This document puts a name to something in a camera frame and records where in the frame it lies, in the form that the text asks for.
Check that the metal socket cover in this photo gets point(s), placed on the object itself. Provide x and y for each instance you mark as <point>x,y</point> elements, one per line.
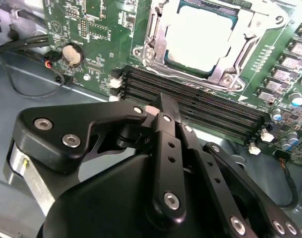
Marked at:
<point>158,43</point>

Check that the silver CPU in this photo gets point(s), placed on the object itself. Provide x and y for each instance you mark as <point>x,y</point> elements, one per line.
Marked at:
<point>202,34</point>

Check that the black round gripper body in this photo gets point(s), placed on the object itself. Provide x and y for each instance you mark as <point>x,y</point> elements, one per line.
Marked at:
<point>103,210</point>

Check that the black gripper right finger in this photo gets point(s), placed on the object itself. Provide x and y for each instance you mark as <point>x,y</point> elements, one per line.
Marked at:
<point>225,200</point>

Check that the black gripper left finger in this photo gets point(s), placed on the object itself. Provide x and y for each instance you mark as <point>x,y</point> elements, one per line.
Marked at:
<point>54,129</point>

